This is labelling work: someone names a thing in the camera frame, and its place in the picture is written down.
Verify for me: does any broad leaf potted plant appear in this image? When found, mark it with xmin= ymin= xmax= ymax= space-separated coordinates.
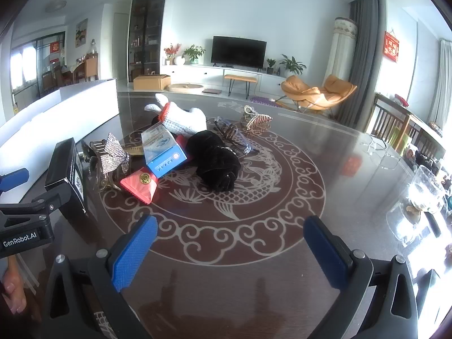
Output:
xmin=279 ymin=55 xmax=306 ymax=77

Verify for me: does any black printed box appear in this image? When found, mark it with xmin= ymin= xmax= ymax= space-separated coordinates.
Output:
xmin=45 ymin=137 xmax=89 ymax=224

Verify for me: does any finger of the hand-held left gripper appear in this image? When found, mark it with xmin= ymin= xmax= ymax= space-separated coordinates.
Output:
xmin=0 ymin=179 xmax=69 ymax=225
xmin=0 ymin=168 xmax=31 ymax=195

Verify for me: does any red paper envelope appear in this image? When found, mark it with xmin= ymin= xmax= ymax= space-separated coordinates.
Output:
xmin=119 ymin=168 xmax=160 ymax=205

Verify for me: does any tall dark display cabinet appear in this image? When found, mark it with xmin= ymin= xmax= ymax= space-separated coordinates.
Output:
xmin=127 ymin=0 xmax=169 ymax=82

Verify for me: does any white sheer curtain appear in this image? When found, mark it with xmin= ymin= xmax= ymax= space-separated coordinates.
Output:
xmin=429 ymin=39 xmax=452 ymax=124

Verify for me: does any black flat television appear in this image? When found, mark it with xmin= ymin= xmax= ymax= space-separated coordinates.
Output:
xmin=211 ymin=36 xmax=268 ymax=69

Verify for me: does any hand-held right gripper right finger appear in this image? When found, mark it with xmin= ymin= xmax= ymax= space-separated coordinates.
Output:
xmin=293 ymin=215 xmax=429 ymax=339

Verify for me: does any red wall hanging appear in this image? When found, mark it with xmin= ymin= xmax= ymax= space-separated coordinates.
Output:
xmin=384 ymin=31 xmax=401 ymax=62

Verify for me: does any purple floor mat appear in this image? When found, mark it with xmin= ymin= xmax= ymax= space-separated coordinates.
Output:
xmin=250 ymin=95 xmax=279 ymax=106

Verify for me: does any red flower plant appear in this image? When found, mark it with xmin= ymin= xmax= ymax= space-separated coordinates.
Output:
xmin=163 ymin=43 xmax=182 ymax=66

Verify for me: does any large glass jar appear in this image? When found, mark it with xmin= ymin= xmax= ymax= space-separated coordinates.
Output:
xmin=386 ymin=164 xmax=446 ymax=244

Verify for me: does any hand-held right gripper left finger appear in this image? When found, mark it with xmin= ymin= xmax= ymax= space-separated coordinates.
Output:
xmin=39 ymin=215 xmax=158 ymax=339

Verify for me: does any round tan pet bed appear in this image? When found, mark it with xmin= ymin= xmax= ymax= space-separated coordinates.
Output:
xmin=169 ymin=83 xmax=205 ymax=94

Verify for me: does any gold metal hairpin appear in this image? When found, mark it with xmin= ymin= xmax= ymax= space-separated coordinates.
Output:
xmin=122 ymin=144 xmax=146 ymax=157

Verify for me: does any clear plastic bag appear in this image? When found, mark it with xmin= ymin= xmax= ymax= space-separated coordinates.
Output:
xmin=213 ymin=116 xmax=260 ymax=156

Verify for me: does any blue and white medicine box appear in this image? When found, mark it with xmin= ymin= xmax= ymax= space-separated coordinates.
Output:
xmin=141 ymin=124 xmax=188 ymax=179

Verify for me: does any grey curtain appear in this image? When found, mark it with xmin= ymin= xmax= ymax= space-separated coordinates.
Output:
xmin=335 ymin=0 xmax=384 ymax=128

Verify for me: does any white low television cabinet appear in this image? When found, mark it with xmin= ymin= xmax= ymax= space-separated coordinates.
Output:
xmin=160 ymin=64 xmax=286 ymax=92

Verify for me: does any covered standing air conditioner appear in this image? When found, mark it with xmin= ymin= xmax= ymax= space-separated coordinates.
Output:
xmin=324 ymin=17 xmax=357 ymax=85

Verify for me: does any bushy green potted plant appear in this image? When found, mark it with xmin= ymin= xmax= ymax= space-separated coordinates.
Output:
xmin=182 ymin=45 xmax=206 ymax=65

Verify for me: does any dark wooden chair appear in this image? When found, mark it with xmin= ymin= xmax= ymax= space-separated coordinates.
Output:
xmin=365 ymin=92 xmax=412 ymax=149

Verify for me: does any clear acrylic holder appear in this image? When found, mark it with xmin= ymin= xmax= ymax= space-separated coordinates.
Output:
xmin=360 ymin=132 xmax=403 ymax=170

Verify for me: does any large white storage box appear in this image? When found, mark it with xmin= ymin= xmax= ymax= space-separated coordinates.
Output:
xmin=0 ymin=78 xmax=119 ymax=203

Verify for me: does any tan bench with metal legs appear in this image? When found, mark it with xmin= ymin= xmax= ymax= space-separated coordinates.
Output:
xmin=224 ymin=74 xmax=258 ymax=99

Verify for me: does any person's left hand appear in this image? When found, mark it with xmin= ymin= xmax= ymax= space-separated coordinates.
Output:
xmin=0 ymin=256 xmax=27 ymax=313

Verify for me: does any cardboard box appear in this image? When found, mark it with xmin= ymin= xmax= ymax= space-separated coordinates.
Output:
xmin=133 ymin=74 xmax=171 ymax=91

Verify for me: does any white knit glove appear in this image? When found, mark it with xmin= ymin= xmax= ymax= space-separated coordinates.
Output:
xmin=145 ymin=93 xmax=208 ymax=138

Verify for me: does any framed wall painting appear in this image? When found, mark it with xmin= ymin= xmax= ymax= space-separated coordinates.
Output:
xmin=75 ymin=18 xmax=89 ymax=47

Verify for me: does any black velvet scrunchie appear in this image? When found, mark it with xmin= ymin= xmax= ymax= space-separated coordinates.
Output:
xmin=185 ymin=131 xmax=241 ymax=193

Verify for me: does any orange lounge chair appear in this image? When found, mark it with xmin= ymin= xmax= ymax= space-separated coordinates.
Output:
xmin=275 ymin=74 xmax=358 ymax=115

